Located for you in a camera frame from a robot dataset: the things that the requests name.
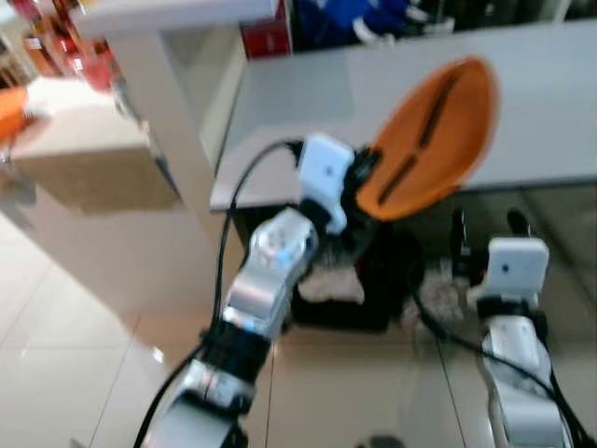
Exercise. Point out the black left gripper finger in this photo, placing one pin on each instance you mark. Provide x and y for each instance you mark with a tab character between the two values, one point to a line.
399	174

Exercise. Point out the orange oval plate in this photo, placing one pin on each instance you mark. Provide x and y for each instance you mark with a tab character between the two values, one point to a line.
438	131

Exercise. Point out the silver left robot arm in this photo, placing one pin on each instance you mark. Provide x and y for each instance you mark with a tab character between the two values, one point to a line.
266	280

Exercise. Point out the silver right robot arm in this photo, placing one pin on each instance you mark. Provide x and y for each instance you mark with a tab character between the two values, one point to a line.
518	373

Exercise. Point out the white crumpled cloth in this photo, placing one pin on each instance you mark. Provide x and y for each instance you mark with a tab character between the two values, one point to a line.
438	299
331	285

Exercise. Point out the black bin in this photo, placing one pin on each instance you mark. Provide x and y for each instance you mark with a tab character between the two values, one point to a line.
373	299

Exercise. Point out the blue and white fabric item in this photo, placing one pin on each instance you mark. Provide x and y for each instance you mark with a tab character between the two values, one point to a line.
359	23

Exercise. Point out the red box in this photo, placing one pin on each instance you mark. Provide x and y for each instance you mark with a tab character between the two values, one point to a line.
266	37

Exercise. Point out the white grey table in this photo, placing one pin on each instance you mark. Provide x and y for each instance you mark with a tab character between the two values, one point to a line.
168	121

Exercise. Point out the beige low cabinet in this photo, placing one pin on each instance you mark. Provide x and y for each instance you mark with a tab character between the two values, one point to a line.
89	163

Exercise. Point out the red orange packaged goods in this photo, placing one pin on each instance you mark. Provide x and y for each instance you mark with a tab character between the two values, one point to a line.
65	47

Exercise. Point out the orange object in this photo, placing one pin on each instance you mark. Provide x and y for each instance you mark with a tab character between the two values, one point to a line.
9	114

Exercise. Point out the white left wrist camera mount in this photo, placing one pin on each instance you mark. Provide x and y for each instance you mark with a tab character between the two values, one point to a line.
326	173

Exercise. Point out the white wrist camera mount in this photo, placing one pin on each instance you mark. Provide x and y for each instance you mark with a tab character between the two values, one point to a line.
516	266
326	173

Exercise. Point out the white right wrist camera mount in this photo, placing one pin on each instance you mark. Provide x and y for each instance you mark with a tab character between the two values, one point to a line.
516	266

